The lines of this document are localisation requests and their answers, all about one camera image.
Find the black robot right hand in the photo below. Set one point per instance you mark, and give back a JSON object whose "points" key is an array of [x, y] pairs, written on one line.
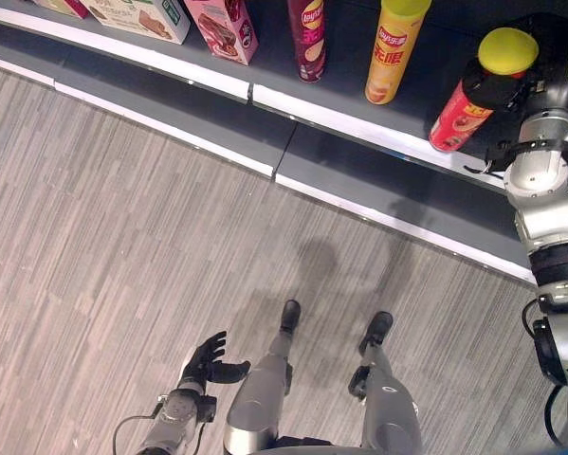
{"points": [[551, 45]]}

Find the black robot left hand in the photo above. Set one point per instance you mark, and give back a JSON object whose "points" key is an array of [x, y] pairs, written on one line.
{"points": [[207, 364]]}

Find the red chip can yellow lid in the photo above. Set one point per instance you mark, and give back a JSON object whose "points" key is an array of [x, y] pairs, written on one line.
{"points": [[459, 121]]}

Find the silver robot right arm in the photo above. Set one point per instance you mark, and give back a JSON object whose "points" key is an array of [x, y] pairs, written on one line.
{"points": [[546, 199]]}

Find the silver robot left leg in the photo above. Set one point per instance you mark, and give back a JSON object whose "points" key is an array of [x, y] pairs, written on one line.
{"points": [[260, 403]]}

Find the silver robot leg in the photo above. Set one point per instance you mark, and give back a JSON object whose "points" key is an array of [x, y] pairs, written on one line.
{"points": [[260, 403], [390, 410]]}

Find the black robot left foot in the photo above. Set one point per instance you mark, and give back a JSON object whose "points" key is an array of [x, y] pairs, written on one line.
{"points": [[290, 315]]}

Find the black robot foot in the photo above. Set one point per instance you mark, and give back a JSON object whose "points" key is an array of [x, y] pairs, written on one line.
{"points": [[376, 328], [290, 315]]}

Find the dark robot pelvis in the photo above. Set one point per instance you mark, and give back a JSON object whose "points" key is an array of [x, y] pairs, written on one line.
{"points": [[302, 443]]}

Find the black robot right foot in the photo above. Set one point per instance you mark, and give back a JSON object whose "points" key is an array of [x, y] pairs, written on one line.
{"points": [[376, 328]]}

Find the silver robot right leg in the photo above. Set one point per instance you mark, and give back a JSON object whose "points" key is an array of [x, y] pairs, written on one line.
{"points": [[390, 410]]}

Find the grey shelf board white-edged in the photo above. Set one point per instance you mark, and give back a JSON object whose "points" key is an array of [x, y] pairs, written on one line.
{"points": [[245, 137], [340, 90]]}

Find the maroon chip can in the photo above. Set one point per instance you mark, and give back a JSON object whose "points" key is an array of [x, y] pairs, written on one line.
{"points": [[308, 40]]}

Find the pink snack box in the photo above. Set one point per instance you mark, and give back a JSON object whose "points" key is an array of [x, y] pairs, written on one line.
{"points": [[224, 28]]}

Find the white green snack box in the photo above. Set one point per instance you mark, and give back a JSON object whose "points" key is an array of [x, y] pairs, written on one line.
{"points": [[139, 16]]}

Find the red beige snack box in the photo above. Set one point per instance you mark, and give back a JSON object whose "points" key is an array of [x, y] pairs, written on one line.
{"points": [[65, 5]]}

